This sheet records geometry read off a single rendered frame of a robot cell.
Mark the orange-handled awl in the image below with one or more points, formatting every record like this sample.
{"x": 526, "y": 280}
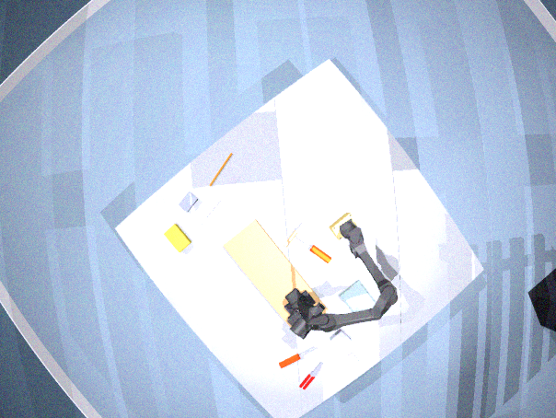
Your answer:
{"x": 321, "y": 254}
{"x": 290, "y": 360}

